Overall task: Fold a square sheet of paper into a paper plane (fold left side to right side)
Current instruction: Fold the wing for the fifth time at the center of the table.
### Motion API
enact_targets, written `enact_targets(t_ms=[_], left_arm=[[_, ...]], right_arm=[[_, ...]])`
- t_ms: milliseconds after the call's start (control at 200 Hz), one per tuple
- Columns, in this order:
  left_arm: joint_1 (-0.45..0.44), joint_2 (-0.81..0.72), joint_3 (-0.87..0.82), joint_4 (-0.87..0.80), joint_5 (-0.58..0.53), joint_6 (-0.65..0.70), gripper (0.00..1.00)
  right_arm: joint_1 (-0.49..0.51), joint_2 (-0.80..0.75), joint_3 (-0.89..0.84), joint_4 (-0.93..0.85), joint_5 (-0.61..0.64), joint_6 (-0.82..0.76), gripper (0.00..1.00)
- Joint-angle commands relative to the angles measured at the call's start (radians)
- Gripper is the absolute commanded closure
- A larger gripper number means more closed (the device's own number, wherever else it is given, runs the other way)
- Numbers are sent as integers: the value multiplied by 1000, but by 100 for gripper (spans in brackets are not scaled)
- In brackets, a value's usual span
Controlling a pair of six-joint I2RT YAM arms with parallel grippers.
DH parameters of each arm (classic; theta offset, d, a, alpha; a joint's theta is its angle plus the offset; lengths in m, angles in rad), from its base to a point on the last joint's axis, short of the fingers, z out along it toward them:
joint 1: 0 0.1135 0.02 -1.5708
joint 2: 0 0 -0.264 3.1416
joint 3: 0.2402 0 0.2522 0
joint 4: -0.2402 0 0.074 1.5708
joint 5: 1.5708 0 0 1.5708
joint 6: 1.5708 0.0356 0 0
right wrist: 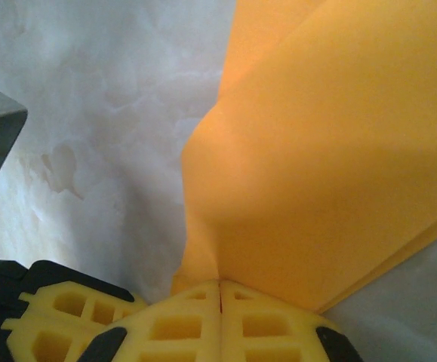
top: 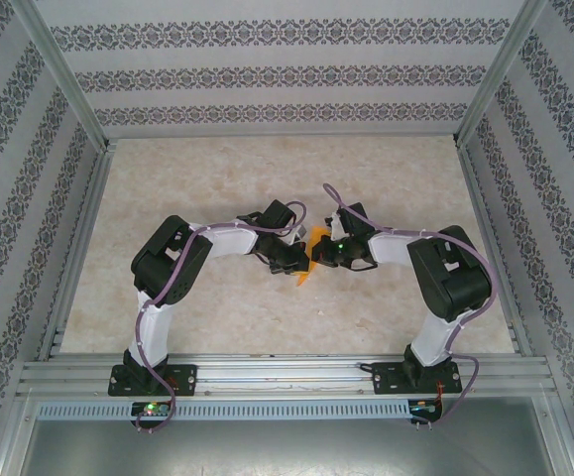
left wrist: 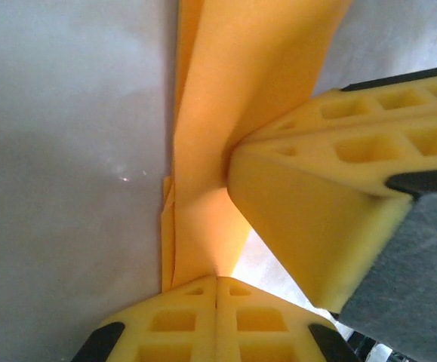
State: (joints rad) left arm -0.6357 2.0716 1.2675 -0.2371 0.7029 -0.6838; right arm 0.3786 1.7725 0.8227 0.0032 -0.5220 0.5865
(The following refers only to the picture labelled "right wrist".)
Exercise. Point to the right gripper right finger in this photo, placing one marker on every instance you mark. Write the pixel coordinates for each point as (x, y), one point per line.
(263, 328)

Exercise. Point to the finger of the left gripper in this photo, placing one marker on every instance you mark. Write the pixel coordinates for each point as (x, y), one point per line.
(63, 313)

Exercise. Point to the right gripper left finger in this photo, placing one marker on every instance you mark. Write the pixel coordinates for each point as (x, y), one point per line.
(180, 328)

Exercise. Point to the orange paper sheet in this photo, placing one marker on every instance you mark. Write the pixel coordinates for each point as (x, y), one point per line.
(316, 151)

